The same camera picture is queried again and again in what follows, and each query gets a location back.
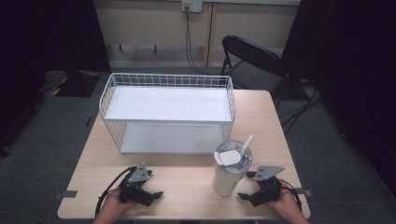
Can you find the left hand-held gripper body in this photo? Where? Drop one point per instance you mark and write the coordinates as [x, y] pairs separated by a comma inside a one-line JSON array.
[[137, 186]]

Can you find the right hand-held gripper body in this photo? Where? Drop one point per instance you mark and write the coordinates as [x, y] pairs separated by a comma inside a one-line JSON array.
[[266, 189]]

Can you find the white tumbler with clear lid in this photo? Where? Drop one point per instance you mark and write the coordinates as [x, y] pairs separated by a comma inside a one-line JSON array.
[[229, 174]]

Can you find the person's right hand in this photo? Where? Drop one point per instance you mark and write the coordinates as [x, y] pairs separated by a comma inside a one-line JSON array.
[[285, 205]]

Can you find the person's left hand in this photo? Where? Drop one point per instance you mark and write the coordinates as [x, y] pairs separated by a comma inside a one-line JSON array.
[[116, 203]]

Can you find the grey tape strip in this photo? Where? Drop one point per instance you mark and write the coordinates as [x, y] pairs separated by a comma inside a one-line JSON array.
[[66, 194], [304, 192]]

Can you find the black folding chair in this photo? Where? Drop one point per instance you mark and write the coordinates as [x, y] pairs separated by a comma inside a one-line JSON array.
[[255, 65]]

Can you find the dark stand base yellow tape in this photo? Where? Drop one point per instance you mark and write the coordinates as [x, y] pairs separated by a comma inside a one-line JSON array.
[[73, 83]]

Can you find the dark curtain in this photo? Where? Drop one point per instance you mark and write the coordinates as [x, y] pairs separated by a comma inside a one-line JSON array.
[[43, 46], [351, 77]]

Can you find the white wall socket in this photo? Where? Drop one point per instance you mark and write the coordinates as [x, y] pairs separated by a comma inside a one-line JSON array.
[[191, 5]]

